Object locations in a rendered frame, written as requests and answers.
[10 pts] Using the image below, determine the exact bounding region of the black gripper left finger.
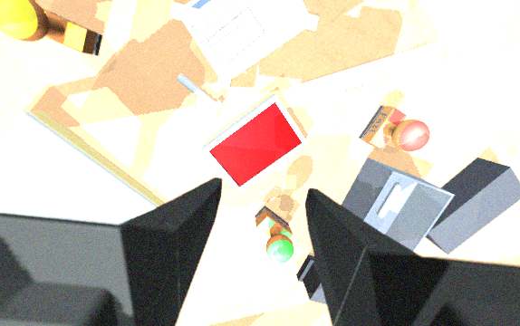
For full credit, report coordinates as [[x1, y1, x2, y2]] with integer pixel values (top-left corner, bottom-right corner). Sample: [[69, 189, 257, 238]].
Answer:
[[0, 177, 222, 326]]

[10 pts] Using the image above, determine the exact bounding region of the white flat strip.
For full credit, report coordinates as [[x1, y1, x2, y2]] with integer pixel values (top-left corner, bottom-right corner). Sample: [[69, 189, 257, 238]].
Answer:
[[299, 41, 443, 103]]

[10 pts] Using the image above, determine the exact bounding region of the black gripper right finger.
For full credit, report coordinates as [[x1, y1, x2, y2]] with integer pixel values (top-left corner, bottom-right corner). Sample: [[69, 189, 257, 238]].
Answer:
[[305, 188, 520, 326]]

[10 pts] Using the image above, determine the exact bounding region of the white inspection card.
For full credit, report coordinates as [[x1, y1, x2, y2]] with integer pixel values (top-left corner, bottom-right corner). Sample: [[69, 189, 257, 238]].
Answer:
[[171, 0, 319, 90]]

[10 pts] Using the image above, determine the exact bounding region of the rubber stamp with red knob handle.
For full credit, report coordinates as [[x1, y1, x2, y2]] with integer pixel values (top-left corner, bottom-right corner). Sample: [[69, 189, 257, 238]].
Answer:
[[359, 105, 430, 151]]

